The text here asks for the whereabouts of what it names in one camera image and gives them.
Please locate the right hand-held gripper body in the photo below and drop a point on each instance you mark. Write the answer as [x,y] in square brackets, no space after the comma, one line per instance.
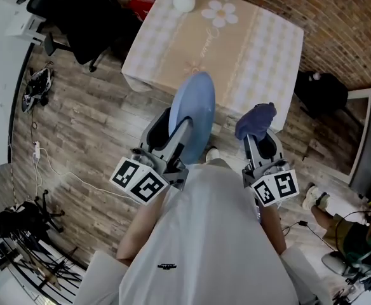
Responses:
[274,186]

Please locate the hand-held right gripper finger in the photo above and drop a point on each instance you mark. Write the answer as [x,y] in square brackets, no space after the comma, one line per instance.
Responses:
[253,152]
[272,148]

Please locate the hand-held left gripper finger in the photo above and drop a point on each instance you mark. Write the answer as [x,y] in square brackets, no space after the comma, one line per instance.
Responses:
[155,132]
[179,141]

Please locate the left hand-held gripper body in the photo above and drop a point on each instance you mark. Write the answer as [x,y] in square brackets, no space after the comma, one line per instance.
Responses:
[141,183]

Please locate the dark blue cloth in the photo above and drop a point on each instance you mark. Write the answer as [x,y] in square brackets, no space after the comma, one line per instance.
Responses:
[255,119]

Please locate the big light blue plate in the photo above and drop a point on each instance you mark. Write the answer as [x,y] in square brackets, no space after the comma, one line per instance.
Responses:
[195,100]

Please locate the person's left forearm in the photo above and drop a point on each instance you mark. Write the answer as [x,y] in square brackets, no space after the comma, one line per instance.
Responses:
[138,230]

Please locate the person's right forearm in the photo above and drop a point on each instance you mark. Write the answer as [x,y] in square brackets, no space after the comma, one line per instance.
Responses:
[272,230]

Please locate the person's white shoe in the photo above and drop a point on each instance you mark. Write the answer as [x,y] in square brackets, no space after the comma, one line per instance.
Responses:
[212,154]

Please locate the black backpack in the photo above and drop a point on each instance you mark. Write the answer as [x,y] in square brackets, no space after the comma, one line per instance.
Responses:
[322,94]

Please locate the white framed mirror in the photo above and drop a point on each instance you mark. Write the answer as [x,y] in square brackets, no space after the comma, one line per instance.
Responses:
[347,132]

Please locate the person's white t-shirt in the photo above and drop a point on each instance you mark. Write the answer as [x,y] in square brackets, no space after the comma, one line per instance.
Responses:
[204,234]

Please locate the grey stool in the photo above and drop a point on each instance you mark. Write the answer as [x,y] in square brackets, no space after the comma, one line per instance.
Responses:
[331,262]

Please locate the table with checkered tablecloth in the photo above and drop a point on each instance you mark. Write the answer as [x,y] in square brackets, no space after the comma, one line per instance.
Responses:
[236,49]

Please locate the white power strip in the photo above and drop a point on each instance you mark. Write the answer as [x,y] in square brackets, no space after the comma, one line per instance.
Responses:
[36,151]

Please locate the black and white gear pile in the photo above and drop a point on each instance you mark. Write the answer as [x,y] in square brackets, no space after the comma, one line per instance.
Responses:
[37,84]

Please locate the black star-base chair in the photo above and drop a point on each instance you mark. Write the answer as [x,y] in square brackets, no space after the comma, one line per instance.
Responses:
[14,216]

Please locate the black office chair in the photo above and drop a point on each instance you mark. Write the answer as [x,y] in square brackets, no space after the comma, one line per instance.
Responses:
[84,21]

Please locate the red box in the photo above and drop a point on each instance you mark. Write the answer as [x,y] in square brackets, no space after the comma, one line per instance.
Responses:
[141,0]

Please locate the pile of black stands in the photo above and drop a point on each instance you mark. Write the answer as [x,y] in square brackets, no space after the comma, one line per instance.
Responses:
[30,262]

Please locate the white desk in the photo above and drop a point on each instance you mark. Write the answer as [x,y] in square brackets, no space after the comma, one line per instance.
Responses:
[23,27]

